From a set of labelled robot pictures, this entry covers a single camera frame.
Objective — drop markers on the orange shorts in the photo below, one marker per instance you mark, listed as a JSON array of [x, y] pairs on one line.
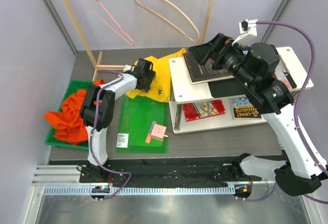
[[71, 116]]

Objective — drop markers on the green plastic tray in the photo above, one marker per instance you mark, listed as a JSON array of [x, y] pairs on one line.
[[64, 142]]

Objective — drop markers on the illustrated red castle book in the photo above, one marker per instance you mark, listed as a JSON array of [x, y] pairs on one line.
[[280, 75]]

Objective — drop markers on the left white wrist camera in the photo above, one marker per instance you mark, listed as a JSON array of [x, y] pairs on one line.
[[128, 68]]

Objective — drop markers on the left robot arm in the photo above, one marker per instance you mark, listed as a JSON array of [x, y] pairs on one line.
[[98, 108]]

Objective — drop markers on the white two-tier shelf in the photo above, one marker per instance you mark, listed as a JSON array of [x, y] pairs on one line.
[[182, 92]]

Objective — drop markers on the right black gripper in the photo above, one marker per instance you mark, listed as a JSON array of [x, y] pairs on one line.
[[223, 45]]

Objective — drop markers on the red treehouse book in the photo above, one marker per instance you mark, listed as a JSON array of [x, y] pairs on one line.
[[203, 109]]

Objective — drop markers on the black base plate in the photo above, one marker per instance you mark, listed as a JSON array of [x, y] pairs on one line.
[[168, 172]]

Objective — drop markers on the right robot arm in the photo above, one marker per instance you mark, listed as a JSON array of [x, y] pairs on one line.
[[303, 171]]

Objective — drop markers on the orange blue highlighter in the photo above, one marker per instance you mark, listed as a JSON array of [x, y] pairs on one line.
[[148, 138]]

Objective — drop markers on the pink cube power adapter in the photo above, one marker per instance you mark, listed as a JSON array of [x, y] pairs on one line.
[[159, 132]]

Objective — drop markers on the green clipboard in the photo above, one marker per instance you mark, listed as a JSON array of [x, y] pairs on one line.
[[137, 116]]

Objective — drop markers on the aluminium rail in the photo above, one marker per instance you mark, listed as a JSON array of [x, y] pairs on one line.
[[56, 174]]

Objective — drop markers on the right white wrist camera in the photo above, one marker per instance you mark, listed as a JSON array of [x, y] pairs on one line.
[[248, 31]]

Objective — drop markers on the pink wire hanger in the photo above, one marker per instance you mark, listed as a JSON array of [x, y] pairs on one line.
[[104, 15]]

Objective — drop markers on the yellow shorts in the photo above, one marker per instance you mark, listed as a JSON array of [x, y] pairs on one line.
[[160, 88]]

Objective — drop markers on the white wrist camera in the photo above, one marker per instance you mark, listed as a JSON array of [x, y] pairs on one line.
[[128, 68], [248, 31]]

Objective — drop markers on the black hardcover book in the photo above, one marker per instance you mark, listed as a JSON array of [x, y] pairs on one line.
[[203, 73]]

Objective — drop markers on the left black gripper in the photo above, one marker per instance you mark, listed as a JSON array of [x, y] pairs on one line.
[[146, 86]]

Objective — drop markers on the black yellow treehouse book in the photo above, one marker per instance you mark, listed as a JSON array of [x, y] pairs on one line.
[[243, 109]]

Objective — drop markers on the wooden clothes rack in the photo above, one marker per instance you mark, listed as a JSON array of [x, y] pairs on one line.
[[96, 62]]

